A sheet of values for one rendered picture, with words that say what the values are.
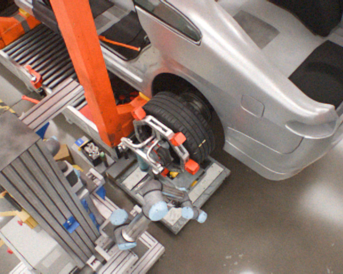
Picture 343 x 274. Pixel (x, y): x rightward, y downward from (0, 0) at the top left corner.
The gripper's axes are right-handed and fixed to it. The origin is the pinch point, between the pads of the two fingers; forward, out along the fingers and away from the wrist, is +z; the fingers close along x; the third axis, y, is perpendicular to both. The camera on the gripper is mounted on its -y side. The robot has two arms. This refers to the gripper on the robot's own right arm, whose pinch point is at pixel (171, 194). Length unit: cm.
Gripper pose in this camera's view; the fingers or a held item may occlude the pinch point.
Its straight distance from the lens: 279.1
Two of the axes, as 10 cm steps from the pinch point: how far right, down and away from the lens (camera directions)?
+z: -6.6, -3.6, 6.6
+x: -4.2, 9.1, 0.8
